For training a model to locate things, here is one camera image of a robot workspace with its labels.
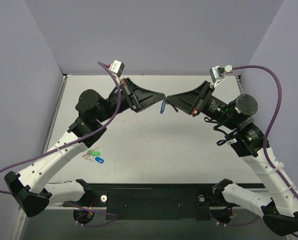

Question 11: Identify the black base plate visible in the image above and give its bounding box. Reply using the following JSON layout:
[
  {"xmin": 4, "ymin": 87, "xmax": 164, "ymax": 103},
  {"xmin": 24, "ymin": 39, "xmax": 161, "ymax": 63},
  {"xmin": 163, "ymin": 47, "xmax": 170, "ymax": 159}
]
[{"xmin": 46, "ymin": 183, "xmax": 267, "ymax": 222}]

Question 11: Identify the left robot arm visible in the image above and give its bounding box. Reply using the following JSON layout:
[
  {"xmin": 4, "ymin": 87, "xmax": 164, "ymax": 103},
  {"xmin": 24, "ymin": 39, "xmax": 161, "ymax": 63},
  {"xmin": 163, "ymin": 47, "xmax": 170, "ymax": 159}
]
[{"xmin": 4, "ymin": 78, "xmax": 165, "ymax": 217}]

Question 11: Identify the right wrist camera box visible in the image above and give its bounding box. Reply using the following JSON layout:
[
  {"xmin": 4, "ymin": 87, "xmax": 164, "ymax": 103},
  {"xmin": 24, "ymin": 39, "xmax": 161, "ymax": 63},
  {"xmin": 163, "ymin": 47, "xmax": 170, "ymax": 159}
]
[{"xmin": 209, "ymin": 65, "xmax": 225, "ymax": 84}]

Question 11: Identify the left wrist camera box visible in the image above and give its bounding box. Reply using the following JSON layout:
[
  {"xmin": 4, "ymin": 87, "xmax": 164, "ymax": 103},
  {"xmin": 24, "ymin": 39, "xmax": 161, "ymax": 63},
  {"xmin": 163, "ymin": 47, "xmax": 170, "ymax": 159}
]
[{"xmin": 109, "ymin": 60, "xmax": 125, "ymax": 77}]

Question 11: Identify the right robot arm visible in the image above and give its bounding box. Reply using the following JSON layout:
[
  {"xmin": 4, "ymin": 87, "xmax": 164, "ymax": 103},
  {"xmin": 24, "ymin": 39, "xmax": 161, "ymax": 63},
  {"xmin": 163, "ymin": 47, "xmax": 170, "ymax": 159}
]
[{"xmin": 166, "ymin": 81, "xmax": 298, "ymax": 236}]

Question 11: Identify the dark blue key tag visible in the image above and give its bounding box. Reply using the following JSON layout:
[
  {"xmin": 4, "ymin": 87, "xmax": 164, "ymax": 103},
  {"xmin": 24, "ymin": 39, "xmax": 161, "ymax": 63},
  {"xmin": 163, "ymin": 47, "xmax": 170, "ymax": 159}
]
[{"xmin": 95, "ymin": 156, "xmax": 104, "ymax": 164}]

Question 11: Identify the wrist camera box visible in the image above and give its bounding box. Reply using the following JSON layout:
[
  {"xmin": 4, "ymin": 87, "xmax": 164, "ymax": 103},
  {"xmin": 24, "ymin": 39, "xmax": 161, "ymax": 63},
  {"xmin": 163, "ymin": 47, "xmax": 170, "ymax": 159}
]
[
  {"xmin": 209, "ymin": 65, "xmax": 225, "ymax": 84},
  {"xmin": 109, "ymin": 60, "xmax": 125, "ymax": 77}
]

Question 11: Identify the bunch of keys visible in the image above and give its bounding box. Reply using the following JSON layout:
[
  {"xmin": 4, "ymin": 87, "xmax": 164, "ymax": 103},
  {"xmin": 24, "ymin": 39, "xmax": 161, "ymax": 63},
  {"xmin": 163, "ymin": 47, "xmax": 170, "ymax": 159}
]
[{"xmin": 82, "ymin": 150, "xmax": 93, "ymax": 161}]

